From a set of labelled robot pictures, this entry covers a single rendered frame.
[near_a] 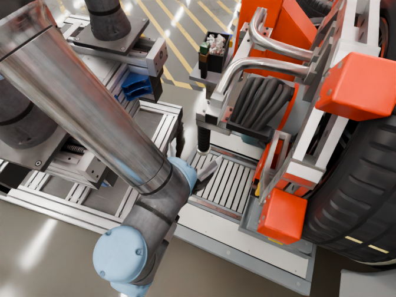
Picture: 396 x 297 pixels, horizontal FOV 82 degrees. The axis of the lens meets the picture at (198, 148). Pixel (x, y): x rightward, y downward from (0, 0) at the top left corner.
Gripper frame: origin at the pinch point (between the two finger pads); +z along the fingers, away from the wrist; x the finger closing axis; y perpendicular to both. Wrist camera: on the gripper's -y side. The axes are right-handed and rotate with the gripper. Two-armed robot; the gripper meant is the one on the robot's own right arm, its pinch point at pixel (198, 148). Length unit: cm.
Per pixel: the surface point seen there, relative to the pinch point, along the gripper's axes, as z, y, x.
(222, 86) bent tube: 6.0, 18.3, -3.0
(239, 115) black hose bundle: 1.5, 16.5, -8.5
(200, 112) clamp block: 2.5, 12.0, 0.4
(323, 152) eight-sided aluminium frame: -1.4, 17.2, -25.0
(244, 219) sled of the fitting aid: 7, -68, -24
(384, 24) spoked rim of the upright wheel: 25.8, 26.6, -28.8
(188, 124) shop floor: 61, -83, 33
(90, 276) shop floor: -48, -83, 40
